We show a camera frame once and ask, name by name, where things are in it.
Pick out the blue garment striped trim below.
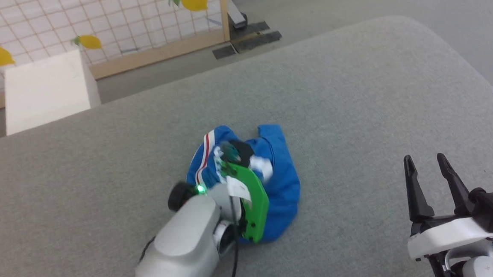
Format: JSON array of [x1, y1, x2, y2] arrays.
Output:
[[183, 121, 304, 247]]

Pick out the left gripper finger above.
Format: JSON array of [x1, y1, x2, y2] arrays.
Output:
[[213, 144, 232, 177], [226, 139, 255, 167]]

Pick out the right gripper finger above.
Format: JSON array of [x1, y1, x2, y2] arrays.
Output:
[[436, 151, 477, 219], [403, 153, 435, 224]]

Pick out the small black floor mat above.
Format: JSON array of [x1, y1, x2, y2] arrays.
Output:
[[212, 44, 238, 60]]

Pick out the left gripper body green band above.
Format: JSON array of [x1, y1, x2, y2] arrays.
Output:
[[217, 156, 273, 246]]

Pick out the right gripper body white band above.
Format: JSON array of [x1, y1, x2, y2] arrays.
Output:
[[405, 212, 493, 261]]

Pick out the white grid panel wooden frame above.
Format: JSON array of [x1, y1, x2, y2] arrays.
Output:
[[0, 0, 235, 116]]

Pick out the white box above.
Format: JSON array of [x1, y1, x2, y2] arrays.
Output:
[[1, 48, 103, 136]]

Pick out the grey black stand foot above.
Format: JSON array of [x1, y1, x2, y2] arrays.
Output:
[[226, 0, 249, 30]]

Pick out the grey fabric sofa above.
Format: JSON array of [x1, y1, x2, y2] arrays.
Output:
[[0, 10, 493, 277]]

